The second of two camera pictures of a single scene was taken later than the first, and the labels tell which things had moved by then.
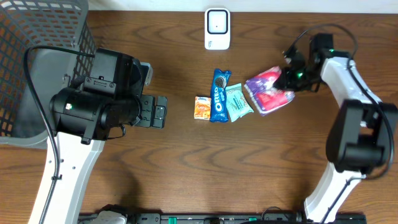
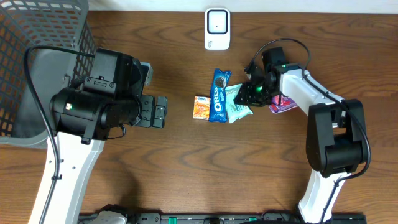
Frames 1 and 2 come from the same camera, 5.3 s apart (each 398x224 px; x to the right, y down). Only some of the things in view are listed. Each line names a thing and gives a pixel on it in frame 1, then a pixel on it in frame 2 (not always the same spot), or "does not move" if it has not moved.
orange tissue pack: x=202 y=110 does not move
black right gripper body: x=288 y=78 -> x=254 y=90
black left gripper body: x=153 y=112 does not move
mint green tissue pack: x=237 y=106 does not move
